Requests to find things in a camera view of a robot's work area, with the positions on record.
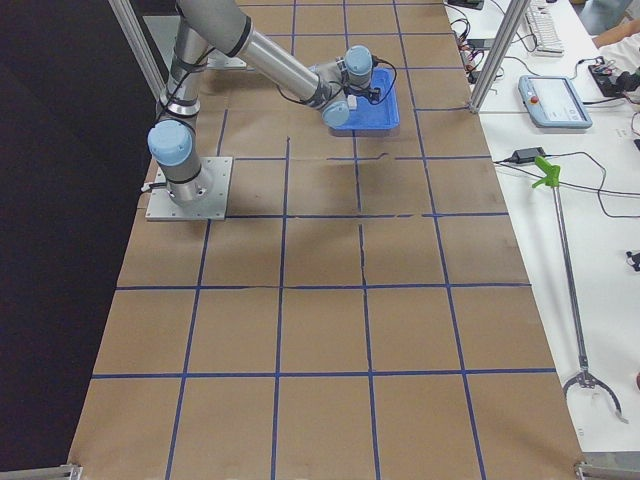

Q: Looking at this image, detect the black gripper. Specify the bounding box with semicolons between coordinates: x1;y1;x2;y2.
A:
357;86;381;104

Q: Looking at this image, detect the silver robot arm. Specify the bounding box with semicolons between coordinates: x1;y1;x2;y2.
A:
147;1;381;206

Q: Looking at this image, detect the blue plastic tray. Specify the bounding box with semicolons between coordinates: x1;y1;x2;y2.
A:
329;68;400;137

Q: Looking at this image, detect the black power adapter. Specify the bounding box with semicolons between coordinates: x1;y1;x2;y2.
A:
509;147;546;164

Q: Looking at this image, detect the teach pendant tablet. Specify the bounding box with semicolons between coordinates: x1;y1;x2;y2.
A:
518;75;592;130

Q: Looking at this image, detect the white keyboard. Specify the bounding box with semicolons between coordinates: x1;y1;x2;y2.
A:
524;0;565;57

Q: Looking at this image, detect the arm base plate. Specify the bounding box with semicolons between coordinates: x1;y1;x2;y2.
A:
145;157;233;221
206;50;247;70

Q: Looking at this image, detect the aluminium frame post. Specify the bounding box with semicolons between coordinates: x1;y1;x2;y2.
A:
468;0;529;113

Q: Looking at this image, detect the green handled reacher grabber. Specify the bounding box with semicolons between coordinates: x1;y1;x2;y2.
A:
530;155;630;425

